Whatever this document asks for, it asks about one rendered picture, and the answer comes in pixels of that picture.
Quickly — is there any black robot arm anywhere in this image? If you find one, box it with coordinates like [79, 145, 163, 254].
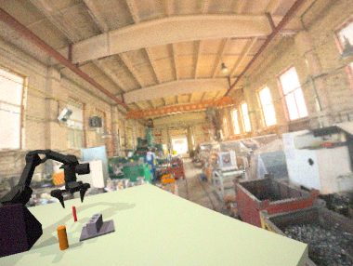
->
[0, 149, 90, 206]

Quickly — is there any orange cylinder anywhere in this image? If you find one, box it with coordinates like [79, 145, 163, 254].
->
[57, 226, 69, 250]

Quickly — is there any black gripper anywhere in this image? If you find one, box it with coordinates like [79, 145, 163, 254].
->
[51, 176, 91, 208]

